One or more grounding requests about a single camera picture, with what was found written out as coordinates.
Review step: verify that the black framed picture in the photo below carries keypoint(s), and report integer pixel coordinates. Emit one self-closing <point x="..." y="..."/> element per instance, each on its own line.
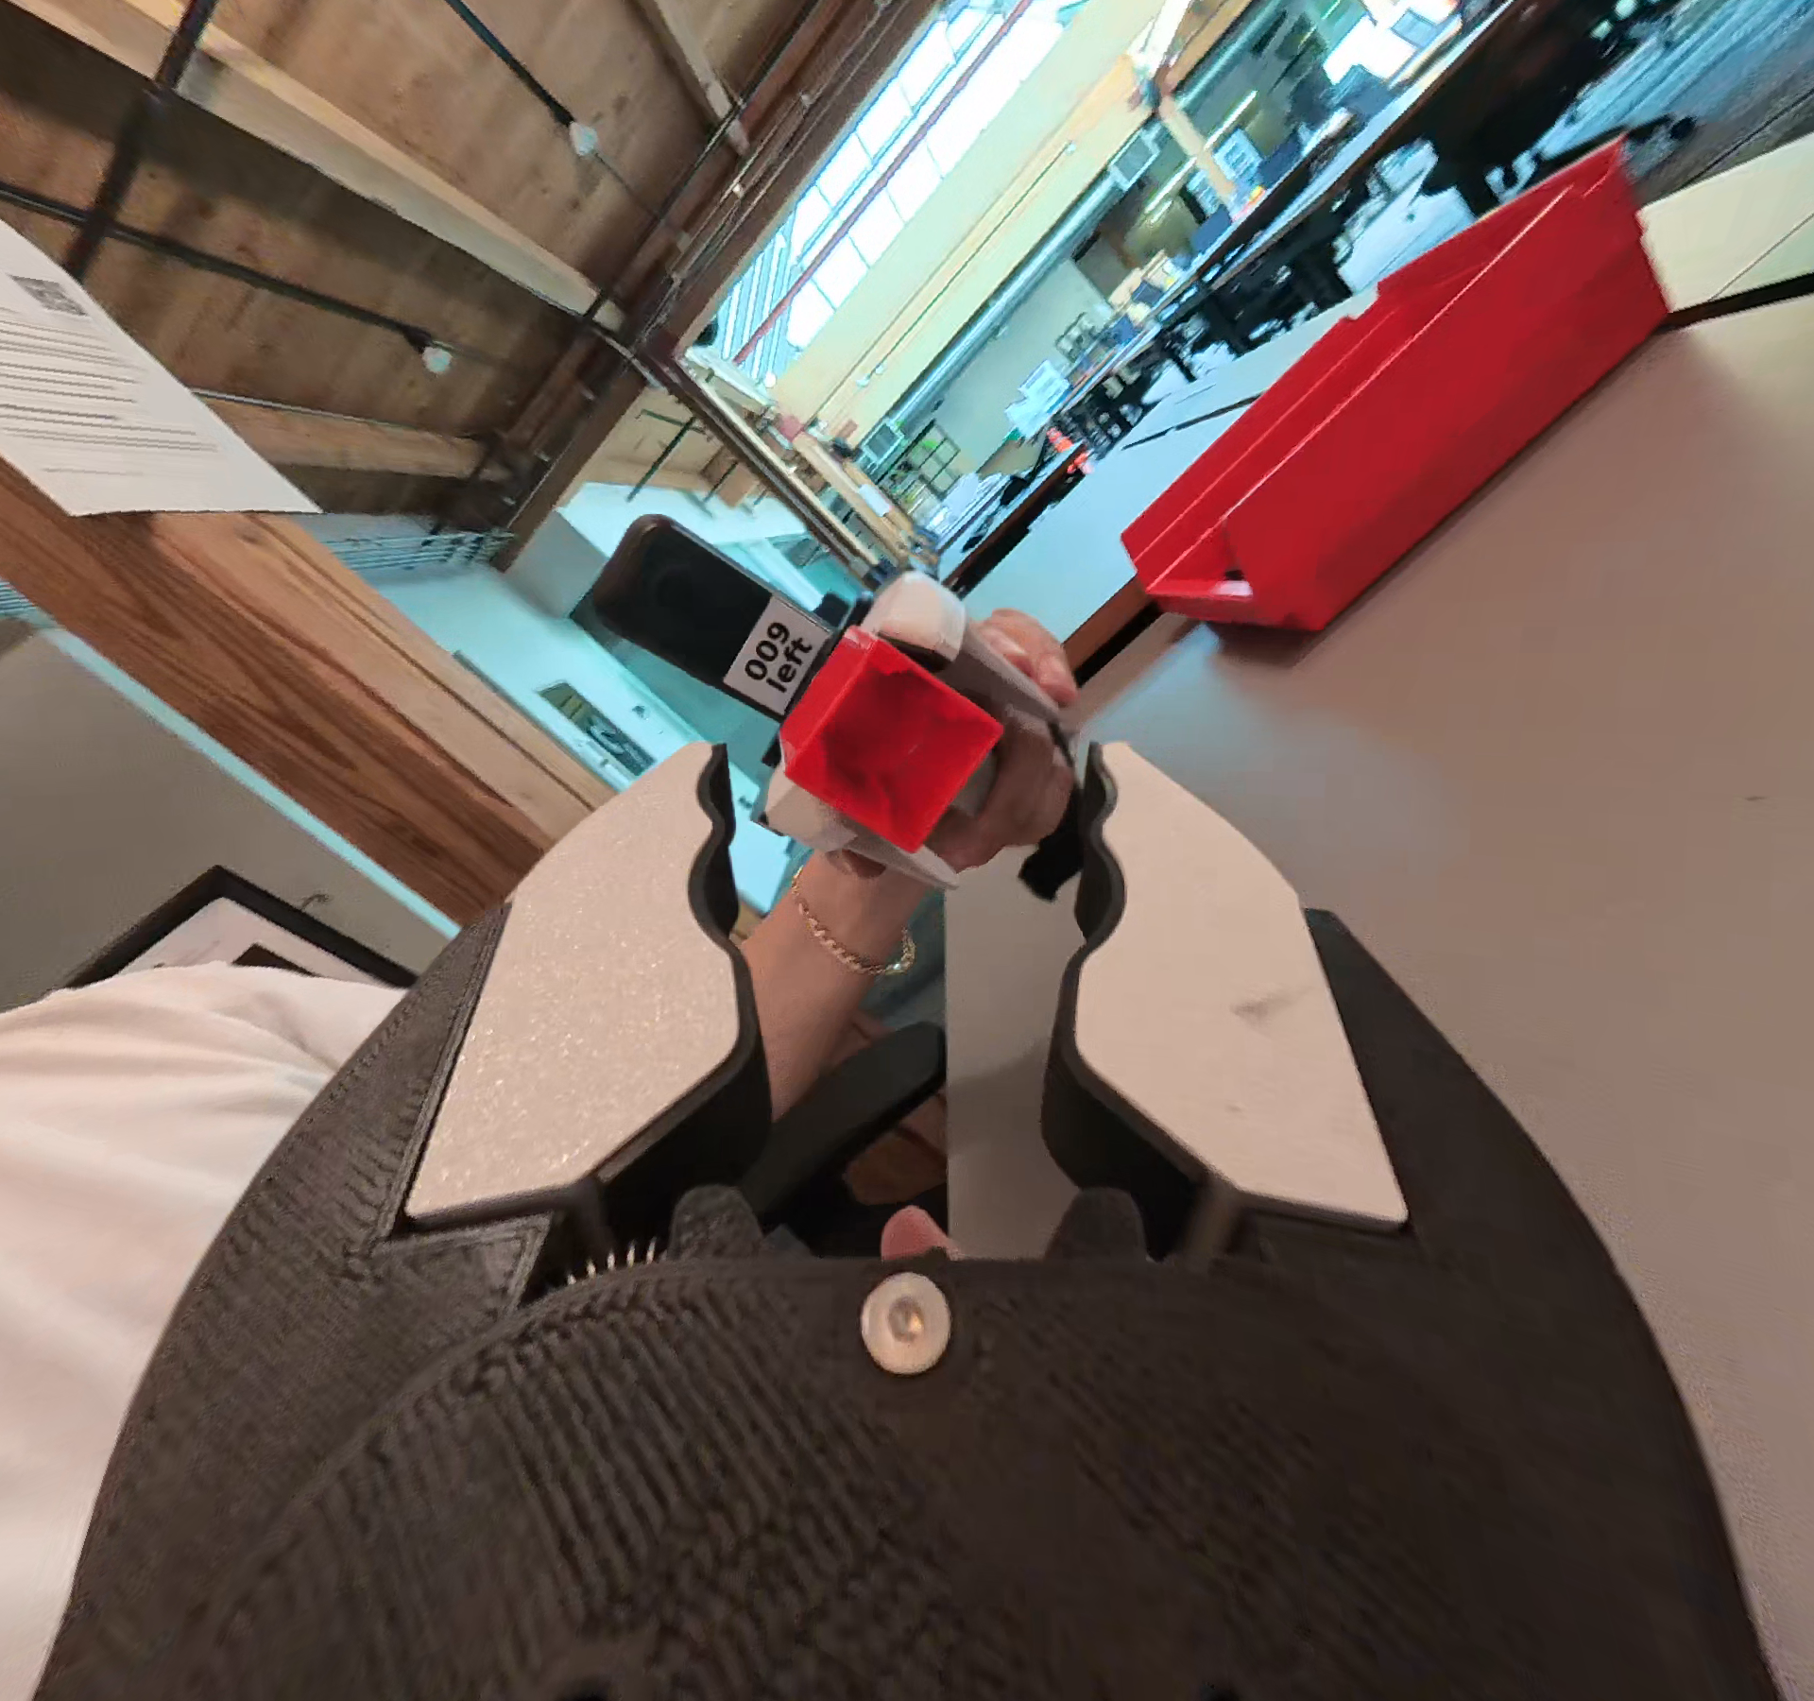
<point x="171" y="942"/>

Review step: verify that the black chair armrest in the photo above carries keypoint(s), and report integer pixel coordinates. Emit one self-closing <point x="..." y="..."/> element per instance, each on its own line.
<point x="850" y="1121"/>

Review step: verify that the wooden pillar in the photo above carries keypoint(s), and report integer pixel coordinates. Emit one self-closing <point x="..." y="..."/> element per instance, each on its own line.
<point x="284" y="667"/>

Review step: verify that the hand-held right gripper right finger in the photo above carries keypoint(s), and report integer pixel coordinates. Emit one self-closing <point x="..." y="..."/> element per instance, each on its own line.
<point x="1233" y="1036"/>

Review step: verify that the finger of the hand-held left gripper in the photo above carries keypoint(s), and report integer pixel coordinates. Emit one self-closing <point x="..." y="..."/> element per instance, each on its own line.
<point x="850" y="838"/>
<point x="920" y="612"/>

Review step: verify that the red plastic bin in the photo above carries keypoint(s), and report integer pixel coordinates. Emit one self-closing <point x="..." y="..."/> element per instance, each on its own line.
<point x="1417" y="428"/>

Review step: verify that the paper notice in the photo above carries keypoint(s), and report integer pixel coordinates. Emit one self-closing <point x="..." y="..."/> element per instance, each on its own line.
<point x="127" y="414"/>

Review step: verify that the person's left forearm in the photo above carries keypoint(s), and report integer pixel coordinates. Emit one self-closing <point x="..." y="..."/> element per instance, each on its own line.
<point x="822" y="1009"/>

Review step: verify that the person's left hand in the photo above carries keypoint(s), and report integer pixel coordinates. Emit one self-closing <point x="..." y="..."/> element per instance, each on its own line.
<point x="1026" y="754"/>

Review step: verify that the red block with round knob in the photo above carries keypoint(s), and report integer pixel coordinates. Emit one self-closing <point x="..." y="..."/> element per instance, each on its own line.
<point x="885" y="738"/>

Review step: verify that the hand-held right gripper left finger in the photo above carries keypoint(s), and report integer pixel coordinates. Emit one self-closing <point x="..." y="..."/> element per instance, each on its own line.
<point x="581" y="1023"/>

